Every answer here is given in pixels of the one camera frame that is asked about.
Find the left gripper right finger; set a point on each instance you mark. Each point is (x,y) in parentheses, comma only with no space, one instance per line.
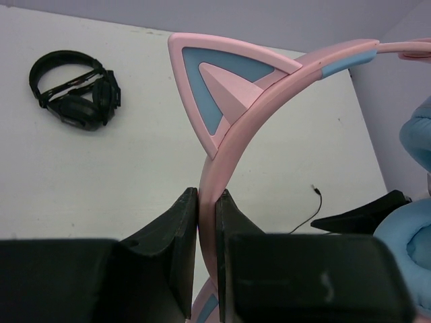
(229,221)

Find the black headphones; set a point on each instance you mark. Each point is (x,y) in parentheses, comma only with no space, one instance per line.
(88,101)

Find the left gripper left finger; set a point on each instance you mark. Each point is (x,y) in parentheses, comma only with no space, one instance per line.
(154,267)

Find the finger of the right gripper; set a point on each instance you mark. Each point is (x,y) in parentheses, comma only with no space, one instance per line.
(364,219)

